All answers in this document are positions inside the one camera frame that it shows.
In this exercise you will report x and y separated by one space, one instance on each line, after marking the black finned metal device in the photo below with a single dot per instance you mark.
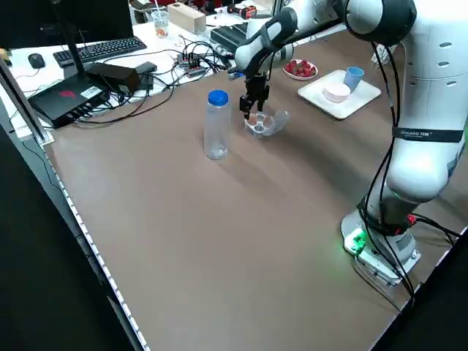
226 34

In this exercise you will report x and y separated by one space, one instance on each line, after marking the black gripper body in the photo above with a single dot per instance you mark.
257 86

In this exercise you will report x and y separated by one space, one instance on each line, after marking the light wooden box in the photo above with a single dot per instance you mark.
184 16

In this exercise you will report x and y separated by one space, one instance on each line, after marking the aluminium frame post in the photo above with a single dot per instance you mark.
33 120
278 6

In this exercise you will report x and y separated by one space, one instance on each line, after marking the black keyboard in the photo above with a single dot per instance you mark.
98 49

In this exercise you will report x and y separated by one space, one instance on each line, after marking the white plate of strawberries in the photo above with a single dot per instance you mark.
300 69

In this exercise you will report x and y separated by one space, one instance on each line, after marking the clear bottle with blue cap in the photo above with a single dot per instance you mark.
217 128

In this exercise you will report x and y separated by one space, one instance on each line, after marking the blue plastic cup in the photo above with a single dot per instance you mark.
352 78

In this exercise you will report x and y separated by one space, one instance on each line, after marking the clear plastic egg box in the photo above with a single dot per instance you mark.
278 122

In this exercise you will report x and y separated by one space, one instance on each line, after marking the clear plastic drink cup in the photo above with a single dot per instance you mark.
161 27

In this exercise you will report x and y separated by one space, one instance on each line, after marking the black box with red logo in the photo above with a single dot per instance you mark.
62 97

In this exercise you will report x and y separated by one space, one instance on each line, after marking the black power adapter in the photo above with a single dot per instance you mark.
113 75

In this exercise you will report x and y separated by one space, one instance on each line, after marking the pink plastic bowl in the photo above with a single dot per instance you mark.
336 94

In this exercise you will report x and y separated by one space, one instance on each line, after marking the black computer mouse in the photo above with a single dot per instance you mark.
36 60

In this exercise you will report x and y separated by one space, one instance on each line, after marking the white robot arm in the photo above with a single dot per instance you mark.
431 91

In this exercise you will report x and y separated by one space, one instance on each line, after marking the red and black tool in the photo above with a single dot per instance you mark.
248 11

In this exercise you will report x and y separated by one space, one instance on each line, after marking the black monitor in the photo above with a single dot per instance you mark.
73 18

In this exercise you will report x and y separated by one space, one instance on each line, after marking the grey hub with red plugs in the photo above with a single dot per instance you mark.
192 66

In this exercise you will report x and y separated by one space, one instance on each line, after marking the cream plastic tray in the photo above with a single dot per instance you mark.
351 108

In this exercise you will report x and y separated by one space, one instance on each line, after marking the small black adapter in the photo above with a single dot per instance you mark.
146 67

